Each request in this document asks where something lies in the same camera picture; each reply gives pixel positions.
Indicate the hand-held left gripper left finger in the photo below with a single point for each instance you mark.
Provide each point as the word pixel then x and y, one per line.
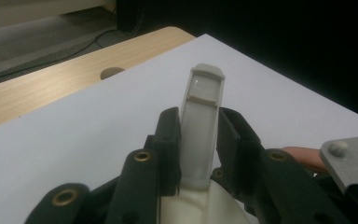
pixel 167 149

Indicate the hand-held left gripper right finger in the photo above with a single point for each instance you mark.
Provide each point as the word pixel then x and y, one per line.
pixel 234 146

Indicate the white cup lid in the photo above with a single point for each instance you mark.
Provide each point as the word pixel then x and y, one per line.
pixel 200 130

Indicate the white table sheet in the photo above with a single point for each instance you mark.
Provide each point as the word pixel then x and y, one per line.
pixel 74 140

